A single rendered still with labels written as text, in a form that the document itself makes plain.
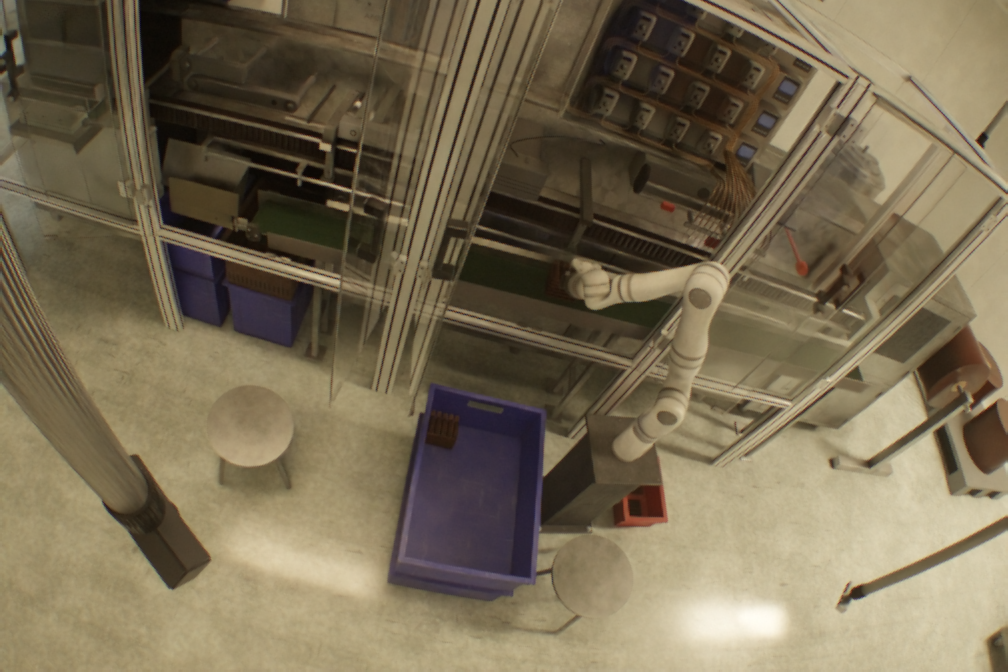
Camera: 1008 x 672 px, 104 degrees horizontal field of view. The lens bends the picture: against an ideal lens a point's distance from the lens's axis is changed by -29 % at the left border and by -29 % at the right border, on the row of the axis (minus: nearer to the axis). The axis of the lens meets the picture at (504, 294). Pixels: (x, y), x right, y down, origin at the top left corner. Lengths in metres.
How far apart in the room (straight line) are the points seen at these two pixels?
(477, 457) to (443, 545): 0.35
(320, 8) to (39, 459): 1.92
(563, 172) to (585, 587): 1.42
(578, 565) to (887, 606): 1.96
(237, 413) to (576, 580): 1.25
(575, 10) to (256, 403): 1.63
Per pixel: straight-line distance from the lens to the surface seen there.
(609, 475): 1.74
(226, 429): 1.92
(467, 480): 1.93
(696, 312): 1.30
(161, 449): 2.21
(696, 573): 2.48
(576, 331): 2.31
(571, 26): 1.80
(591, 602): 1.93
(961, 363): 3.08
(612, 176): 1.99
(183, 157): 2.01
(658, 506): 2.36
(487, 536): 1.88
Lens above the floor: 1.97
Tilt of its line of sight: 46 degrees down
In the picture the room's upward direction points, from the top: 25 degrees clockwise
